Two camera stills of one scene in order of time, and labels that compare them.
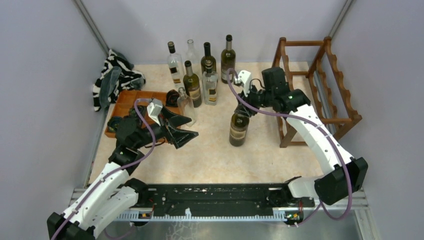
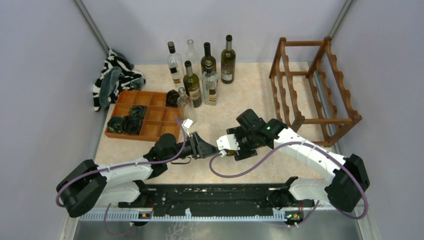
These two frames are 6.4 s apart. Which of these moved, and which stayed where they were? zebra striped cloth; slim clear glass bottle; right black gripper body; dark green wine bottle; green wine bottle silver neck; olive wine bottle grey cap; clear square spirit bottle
Moved: right black gripper body; olive wine bottle grey cap
Stayed: clear square spirit bottle; zebra striped cloth; dark green wine bottle; slim clear glass bottle; green wine bottle silver neck
